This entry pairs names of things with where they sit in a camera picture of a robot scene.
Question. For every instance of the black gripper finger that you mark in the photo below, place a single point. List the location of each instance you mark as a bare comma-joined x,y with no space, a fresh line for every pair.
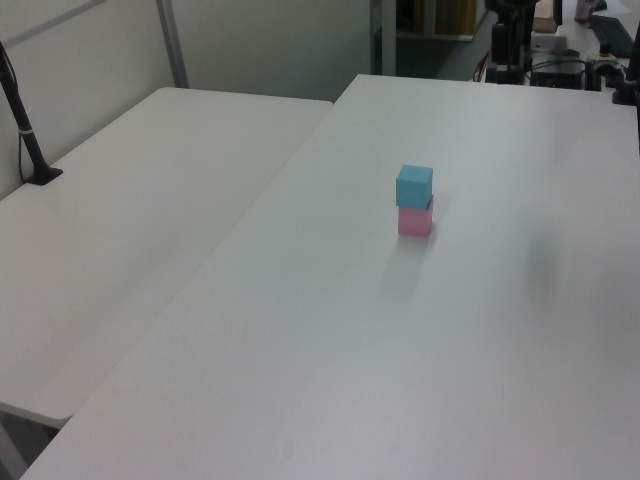
515,45
500,44

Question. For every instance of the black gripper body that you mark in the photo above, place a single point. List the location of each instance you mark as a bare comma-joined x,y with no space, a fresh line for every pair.
510,9

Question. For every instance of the blue cube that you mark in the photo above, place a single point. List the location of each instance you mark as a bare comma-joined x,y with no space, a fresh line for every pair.
414,186

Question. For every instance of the pink cube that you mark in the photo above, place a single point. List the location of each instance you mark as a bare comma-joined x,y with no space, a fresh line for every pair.
414,222

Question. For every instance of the black box at table edge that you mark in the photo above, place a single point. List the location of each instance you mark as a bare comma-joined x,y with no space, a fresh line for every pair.
504,75

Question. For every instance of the white flat device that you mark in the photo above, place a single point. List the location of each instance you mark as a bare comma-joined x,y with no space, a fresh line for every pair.
549,42

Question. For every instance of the brown cardboard box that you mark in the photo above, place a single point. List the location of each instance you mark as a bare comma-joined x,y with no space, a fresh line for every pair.
545,23

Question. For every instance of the black electronics box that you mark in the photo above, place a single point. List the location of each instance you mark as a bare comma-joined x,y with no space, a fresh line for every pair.
557,74

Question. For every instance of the shelf with yellow books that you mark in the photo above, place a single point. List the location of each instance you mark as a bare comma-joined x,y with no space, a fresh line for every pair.
440,17

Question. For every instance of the black keyboard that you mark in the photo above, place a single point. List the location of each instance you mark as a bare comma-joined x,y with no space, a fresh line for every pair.
612,34

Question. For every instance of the grey metal partition post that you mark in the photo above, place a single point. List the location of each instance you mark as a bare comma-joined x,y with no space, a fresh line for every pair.
174,45

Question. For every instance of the black camera stand pole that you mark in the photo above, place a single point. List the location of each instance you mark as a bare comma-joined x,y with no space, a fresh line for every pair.
25,131

